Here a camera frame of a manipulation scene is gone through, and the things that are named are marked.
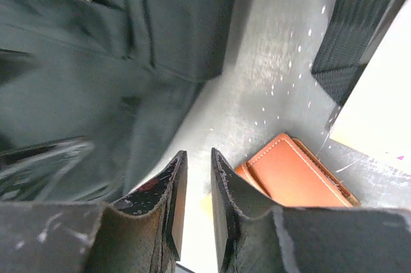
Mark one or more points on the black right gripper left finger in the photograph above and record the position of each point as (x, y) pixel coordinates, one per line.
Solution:
(142, 231)

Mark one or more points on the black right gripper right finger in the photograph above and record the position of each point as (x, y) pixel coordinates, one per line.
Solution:
(255, 234)

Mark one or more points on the black student backpack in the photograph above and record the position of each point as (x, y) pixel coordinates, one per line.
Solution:
(93, 91)

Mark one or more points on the brown leather wallet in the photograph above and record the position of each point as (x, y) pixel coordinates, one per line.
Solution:
(286, 171)

